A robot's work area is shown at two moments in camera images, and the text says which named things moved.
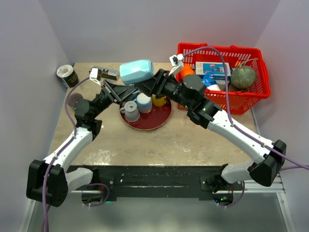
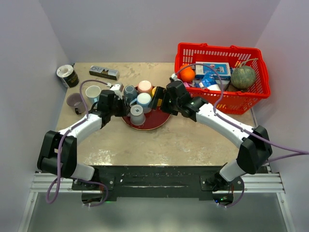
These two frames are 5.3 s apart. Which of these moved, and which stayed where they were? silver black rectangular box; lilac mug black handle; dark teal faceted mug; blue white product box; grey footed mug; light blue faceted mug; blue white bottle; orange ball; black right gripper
Moved: light blue faceted mug; grey footed mug; black right gripper
Stayed: blue white bottle; lilac mug black handle; blue white product box; orange ball; silver black rectangular box; dark teal faceted mug
